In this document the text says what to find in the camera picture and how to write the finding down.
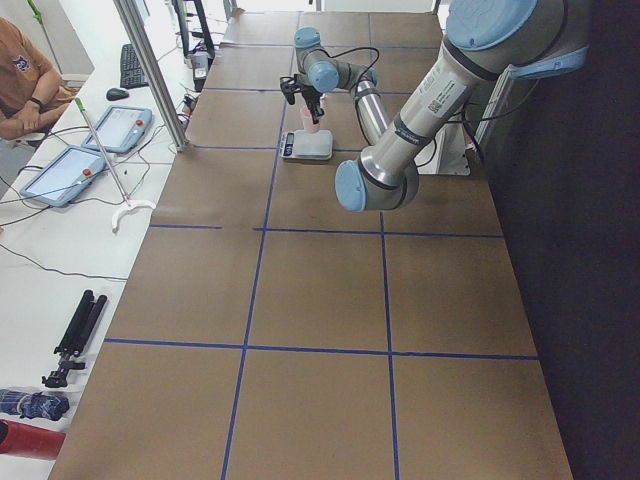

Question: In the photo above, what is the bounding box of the black keyboard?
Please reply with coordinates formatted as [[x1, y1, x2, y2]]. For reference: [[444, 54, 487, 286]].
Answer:
[[120, 44, 148, 89]]

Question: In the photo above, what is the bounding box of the black folded tripod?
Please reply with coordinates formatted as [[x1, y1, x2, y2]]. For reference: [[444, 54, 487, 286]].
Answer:
[[42, 290, 108, 388]]

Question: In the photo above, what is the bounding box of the pink plastic cup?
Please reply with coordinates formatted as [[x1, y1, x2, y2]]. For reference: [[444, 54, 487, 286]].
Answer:
[[300, 107, 320, 134]]

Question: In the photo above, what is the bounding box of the red bottle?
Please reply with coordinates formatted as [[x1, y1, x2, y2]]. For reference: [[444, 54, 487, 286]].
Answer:
[[1, 420, 66, 460]]

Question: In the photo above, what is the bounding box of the blue teach pendant far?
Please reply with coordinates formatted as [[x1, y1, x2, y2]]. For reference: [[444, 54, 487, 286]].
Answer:
[[91, 106, 153, 155]]

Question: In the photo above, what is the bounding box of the brown paper table cover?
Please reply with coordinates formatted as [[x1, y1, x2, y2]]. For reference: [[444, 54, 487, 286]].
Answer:
[[51, 13, 571, 479]]

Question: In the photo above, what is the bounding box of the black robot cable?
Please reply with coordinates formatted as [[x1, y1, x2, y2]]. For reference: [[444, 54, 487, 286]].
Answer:
[[319, 46, 382, 96]]

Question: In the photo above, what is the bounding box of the silver digital kitchen scale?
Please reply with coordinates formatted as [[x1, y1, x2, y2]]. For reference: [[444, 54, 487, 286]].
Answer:
[[279, 130, 333, 161]]

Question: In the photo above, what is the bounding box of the blue teach pendant near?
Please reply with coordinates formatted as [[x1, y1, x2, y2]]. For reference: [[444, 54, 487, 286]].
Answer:
[[20, 146, 106, 207]]

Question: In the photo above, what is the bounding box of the black computer mouse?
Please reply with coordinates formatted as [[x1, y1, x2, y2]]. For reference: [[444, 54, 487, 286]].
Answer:
[[105, 88, 129, 101]]

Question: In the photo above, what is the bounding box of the aluminium frame post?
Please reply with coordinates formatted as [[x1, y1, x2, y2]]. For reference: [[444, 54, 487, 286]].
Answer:
[[114, 0, 188, 152]]

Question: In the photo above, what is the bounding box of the blue teach pendant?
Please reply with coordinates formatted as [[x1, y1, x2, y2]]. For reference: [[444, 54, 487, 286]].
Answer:
[[20, 146, 106, 207], [91, 106, 153, 155]]

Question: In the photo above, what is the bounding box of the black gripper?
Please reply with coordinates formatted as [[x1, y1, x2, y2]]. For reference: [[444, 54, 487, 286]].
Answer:
[[294, 74, 323, 124]]

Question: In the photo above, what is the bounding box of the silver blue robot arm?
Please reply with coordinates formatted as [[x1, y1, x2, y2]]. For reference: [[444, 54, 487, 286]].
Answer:
[[280, 1, 592, 212]]

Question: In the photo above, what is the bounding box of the white grabber stick tool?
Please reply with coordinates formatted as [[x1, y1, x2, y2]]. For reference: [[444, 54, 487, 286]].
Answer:
[[74, 97, 156, 234]]

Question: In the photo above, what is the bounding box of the blue folded umbrella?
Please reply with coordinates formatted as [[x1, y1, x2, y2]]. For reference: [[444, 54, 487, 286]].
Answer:
[[1, 389, 70, 421]]

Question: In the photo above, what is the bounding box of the person in orange shirt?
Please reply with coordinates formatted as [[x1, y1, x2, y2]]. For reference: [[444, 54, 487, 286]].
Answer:
[[1, 19, 77, 140]]

